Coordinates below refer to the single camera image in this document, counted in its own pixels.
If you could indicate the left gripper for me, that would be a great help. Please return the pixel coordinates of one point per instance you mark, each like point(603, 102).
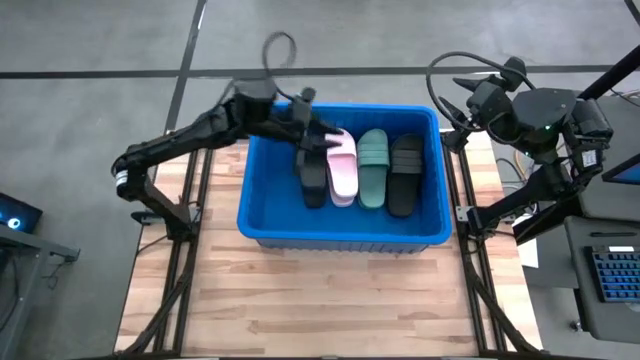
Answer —
point(297, 120)

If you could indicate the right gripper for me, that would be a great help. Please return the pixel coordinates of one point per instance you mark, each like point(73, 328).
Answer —
point(492, 112)

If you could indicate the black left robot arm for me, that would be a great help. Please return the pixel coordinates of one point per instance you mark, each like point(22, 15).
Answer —
point(190, 132)

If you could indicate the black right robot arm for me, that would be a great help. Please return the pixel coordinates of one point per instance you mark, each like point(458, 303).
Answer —
point(542, 107)

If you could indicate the blue plastic bin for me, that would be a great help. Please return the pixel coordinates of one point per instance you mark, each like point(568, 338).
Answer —
point(270, 215)

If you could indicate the black stand base bar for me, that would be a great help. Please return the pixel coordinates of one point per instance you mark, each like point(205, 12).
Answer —
point(545, 225)

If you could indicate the black stand pole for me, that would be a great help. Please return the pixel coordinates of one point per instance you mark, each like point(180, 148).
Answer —
point(617, 70)

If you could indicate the white paper sheet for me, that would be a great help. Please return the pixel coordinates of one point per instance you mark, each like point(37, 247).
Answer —
point(529, 255)

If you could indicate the monitor with blue screen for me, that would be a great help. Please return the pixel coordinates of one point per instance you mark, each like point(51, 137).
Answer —
point(627, 174)

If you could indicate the grey desk shelf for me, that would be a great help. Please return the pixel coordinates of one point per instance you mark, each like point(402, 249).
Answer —
point(625, 200)

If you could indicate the black pen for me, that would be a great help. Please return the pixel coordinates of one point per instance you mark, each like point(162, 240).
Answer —
point(605, 234)

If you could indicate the grey keyboard tray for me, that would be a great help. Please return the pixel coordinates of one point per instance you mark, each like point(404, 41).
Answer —
point(580, 300)

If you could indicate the backlit keyboard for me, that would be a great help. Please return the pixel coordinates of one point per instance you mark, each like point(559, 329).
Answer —
point(617, 275)

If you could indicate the small metal knob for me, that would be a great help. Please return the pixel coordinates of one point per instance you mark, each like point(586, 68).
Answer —
point(576, 326)

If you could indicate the grey metal stand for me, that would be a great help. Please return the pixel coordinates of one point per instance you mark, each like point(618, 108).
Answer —
point(45, 246)

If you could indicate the computer with blue light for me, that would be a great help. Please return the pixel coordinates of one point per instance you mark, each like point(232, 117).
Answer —
point(25, 210)

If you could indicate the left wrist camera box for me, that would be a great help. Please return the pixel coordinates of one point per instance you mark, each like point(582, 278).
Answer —
point(306, 97)

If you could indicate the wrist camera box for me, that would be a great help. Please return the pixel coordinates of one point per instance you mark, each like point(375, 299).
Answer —
point(514, 66)
point(306, 97)

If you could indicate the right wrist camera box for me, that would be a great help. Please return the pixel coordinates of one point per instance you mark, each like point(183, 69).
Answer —
point(514, 66)

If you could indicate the black aluminium table frame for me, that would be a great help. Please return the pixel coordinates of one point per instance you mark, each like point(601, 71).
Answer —
point(472, 265)

